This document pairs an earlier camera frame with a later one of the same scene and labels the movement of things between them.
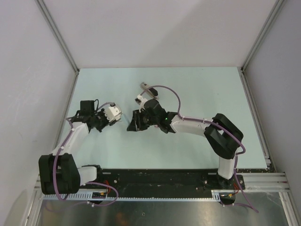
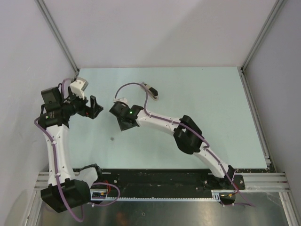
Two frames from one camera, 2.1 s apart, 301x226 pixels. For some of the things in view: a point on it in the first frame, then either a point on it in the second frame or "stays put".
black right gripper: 136,124 → 123,126
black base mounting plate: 139,180 stays put
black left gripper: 106,122 → 91,112
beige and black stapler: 151,92 stays put
